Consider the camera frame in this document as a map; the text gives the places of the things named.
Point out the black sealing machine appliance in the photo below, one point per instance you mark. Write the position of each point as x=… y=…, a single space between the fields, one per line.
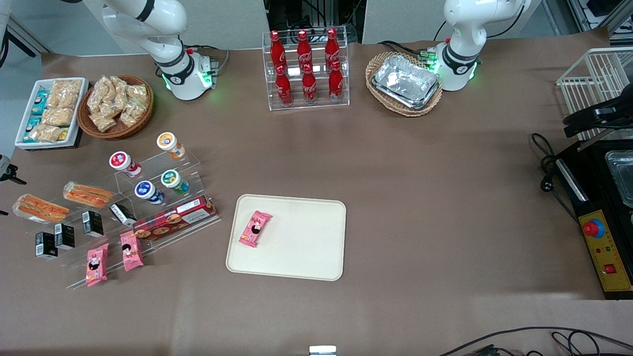
x=601 y=198

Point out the white rectangular snack tray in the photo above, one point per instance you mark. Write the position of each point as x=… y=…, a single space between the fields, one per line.
x=22 y=138

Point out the small black carton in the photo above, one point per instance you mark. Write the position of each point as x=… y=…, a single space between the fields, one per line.
x=45 y=245
x=64 y=236
x=92 y=223
x=122 y=213

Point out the beige serving tray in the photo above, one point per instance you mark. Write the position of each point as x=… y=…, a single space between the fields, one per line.
x=306 y=242

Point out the blue lid yogurt cup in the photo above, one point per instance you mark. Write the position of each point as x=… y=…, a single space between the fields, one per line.
x=147 y=192

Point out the yellow control panel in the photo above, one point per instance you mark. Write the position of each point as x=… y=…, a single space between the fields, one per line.
x=620 y=282

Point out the clear cracker packet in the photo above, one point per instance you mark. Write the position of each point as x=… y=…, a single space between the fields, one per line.
x=67 y=88
x=43 y=132
x=59 y=116

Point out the metal frame rack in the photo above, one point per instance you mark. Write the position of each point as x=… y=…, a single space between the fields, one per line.
x=618 y=15

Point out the pink snack packet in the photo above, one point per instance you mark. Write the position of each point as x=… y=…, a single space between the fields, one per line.
x=255 y=228
x=131 y=251
x=96 y=264

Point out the long red cookie box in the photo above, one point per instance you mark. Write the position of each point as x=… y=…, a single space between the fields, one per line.
x=175 y=217

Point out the clear acrylic tiered display stand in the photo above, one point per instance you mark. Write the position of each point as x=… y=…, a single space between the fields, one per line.
x=114 y=262

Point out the red rocker switch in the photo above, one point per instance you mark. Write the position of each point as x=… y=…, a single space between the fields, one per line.
x=610 y=269

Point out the blue snack pack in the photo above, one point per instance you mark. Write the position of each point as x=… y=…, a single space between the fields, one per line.
x=39 y=99
x=33 y=122

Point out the small silver device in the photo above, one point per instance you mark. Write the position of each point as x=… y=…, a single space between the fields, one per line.
x=322 y=351

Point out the light wicker basket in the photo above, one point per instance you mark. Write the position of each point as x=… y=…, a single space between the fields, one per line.
x=381 y=99

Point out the red cola bottle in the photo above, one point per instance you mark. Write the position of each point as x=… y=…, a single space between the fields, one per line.
x=303 y=48
x=283 y=88
x=277 y=49
x=336 y=84
x=332 y=47
x=309 y=86

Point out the clear bag of fried snacks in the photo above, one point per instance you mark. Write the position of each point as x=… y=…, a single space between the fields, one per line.
x=119 y=89
x=131 y=114
x=99 y=91
x=137 y=94
x=103 y=121

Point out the brown wicker basket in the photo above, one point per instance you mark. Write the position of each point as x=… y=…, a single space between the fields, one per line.
x=143 y=121

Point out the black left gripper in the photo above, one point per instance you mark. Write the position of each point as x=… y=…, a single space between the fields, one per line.
x=614 y=111

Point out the clear acrylic bottle rack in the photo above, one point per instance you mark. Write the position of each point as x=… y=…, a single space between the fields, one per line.
x=341 y=101

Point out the red emergency stop button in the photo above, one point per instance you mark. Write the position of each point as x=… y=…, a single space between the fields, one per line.
x=591 y=228

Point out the red lid yogurt cup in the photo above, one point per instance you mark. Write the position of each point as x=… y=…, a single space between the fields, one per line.
x=121 y=162

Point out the aluminium foil tray stack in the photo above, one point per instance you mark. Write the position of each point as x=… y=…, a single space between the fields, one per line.
x=405 y=81

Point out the orange lid yogurt cup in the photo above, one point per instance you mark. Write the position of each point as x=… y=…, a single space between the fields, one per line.
x=169 y=142

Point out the green lid yogurt cup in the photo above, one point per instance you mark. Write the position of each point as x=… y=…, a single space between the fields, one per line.
x=173 y=180

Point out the wrapped triangle sandwich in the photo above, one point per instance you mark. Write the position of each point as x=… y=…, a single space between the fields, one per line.
x=89 y=194
x=39 y=207

